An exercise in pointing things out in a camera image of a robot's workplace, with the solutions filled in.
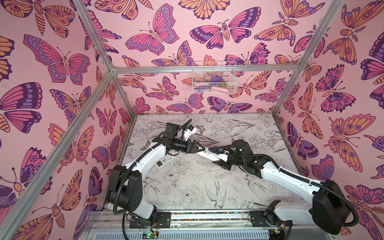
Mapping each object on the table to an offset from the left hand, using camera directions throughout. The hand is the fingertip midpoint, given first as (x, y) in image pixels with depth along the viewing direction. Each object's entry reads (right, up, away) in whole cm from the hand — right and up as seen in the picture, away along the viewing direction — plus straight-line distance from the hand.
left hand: (202, 148), depth 77 cm
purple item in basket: (+11, +42, +17) cm, 47 cm away
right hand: (+8, -3, +4) cm, 9 cm away
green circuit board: (-26, -41, -5) cm, 49 cm away
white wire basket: (+8, +43, +19) cm, 48 cm away
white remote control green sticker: (+5, -3, -7) cm, 9 cm away
